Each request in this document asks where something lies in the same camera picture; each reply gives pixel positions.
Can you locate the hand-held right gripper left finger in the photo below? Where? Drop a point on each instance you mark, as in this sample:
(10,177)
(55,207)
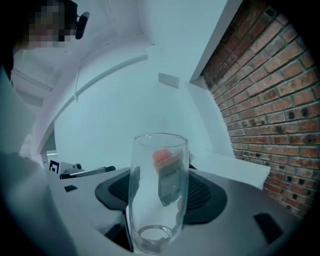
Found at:
(62,207)

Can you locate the clear drinking glass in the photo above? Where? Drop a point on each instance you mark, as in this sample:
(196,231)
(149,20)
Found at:
(140,190)

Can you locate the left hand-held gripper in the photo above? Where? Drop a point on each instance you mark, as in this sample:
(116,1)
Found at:
(66,167)

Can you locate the person's head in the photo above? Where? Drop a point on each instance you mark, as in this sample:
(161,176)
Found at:
(45,22)

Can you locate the grey wall plate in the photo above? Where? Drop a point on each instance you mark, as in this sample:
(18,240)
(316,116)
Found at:
(168,80)

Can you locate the black head-mounted camera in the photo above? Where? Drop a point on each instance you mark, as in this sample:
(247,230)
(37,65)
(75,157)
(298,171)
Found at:
(82,25)

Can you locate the orange box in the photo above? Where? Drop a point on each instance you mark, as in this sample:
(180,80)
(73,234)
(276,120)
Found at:
(162,156)

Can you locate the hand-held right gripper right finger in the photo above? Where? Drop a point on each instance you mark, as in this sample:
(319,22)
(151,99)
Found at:
(237,220)

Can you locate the white table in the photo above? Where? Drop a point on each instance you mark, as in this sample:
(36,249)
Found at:
(250,172)

